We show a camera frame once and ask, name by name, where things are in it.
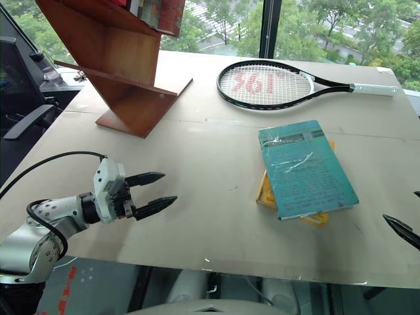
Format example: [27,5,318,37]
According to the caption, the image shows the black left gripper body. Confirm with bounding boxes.
[110,179,138,221]

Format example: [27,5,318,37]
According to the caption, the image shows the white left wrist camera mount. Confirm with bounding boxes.
[93,158,126,224]

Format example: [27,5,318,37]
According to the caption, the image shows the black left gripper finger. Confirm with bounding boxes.
[125,172,166,188]
[134,196,179,221]

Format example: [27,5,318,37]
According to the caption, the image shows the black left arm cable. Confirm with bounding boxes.
[0,151,108,260]

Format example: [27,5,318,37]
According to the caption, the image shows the teal plastic-wrapped book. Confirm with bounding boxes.
[257,119,360,221]

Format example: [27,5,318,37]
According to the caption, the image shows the black and white tennis racket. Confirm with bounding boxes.
[216,60,400,112]

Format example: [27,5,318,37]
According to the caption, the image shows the black window frame post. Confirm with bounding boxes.
[259,0,284,60]

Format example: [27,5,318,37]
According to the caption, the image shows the books on shelf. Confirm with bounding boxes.
[108,0,186,37]

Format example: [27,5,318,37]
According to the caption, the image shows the brown wooden zigzag bookshelf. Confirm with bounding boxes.
[34,0,194,139]

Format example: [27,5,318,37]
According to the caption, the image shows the yellow book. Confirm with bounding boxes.
[255,138,337,227]

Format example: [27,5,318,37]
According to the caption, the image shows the black office chair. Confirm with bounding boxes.
[0,5,64,141]

